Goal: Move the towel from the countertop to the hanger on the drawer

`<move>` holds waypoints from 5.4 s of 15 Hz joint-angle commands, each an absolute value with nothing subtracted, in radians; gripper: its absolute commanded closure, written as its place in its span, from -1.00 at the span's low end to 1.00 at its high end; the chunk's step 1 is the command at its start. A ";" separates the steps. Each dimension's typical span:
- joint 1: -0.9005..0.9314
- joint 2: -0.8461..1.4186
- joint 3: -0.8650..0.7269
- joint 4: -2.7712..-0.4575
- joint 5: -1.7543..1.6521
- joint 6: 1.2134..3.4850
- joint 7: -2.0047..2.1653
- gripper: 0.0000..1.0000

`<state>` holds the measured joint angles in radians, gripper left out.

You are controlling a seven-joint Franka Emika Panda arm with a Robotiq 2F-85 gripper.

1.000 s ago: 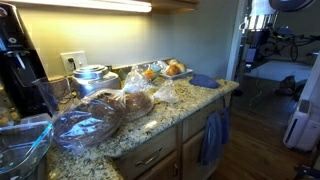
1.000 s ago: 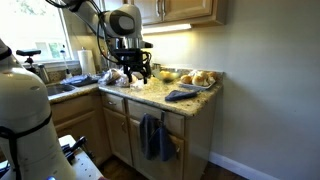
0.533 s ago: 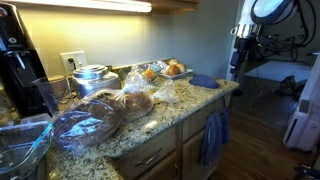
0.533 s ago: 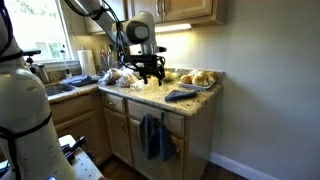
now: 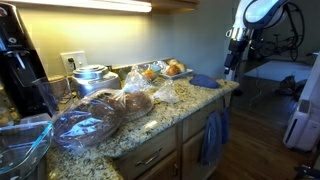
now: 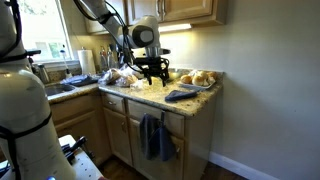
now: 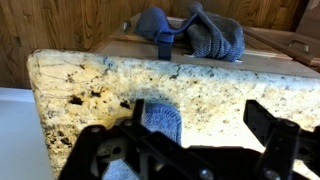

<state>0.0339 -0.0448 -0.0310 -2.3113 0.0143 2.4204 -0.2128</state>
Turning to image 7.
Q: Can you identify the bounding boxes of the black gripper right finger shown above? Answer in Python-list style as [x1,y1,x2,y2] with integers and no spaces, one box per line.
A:
[243,99,320,180]

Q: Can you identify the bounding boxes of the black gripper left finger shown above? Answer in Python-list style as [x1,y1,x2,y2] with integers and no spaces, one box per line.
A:
[59,98,188,180]

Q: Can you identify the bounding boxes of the blue towel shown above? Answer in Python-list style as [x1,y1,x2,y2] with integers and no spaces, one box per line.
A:
[102,102,183,180]

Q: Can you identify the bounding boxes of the black over-drawer hanger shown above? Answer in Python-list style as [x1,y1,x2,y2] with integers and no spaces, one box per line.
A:
[157,30,175,62]

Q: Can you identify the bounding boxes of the wide wooden drawer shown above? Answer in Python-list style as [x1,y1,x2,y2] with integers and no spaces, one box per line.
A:
[91,39,320,80]

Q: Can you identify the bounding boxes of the gray knit towel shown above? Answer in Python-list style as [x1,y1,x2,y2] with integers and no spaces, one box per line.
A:
[185,2,246,63]

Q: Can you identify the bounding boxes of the wooden base cabinet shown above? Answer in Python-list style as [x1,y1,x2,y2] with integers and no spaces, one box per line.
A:
[89,13,320,80]

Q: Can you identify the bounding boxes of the metal drawer handle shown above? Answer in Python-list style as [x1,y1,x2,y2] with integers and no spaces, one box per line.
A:
[287,39,310,54]

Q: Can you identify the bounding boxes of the metal door handle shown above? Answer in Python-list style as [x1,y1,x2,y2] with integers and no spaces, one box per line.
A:
[121,20,132,33]

